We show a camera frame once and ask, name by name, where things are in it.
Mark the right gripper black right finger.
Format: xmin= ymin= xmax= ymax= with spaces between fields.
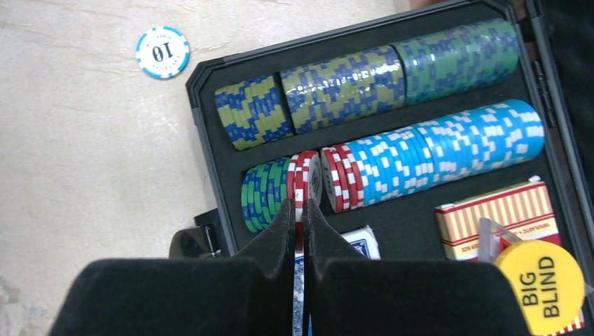
xmin=303 ymin=200 xmax=529 ymax=335

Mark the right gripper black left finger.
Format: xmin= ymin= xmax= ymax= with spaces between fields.
xmin=50 ymin=199 xmax=295 ymax=335

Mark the blue card deck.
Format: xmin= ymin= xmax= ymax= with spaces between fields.
xmin=341 ymin=225 xmax=381 ymax=260

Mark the red triangle dealer token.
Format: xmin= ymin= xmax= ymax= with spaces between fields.
xmin=478 ymin=218 xmax=522 ymax=263

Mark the yellow big blind button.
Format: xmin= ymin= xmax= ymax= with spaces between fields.
xmin=495 ymin=240 xmax=586 ymax=335

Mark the white teal chip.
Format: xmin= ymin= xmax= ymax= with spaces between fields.
xmin=135 ymin=26 xmax=190 ymax=79

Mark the green blue chip stack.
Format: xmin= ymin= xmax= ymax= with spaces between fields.
xmin=241 ymin=157 xmax=290 ymax=233

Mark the red white chip stack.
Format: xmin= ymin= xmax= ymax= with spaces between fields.
xmin=281 ymin=143 xmax=364 ymax=222

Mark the light blue chip stack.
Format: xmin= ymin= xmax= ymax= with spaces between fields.
xmin=346 ymin=99 xmax=545 ymax=207

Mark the yellow blue chip stack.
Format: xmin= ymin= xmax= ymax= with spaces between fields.
xmin=214 ymin=45 xmax=406 ymax=151

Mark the black poker chip case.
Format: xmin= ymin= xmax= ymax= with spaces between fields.
xmin=167 ymin=0 xmax=594 ymax=336

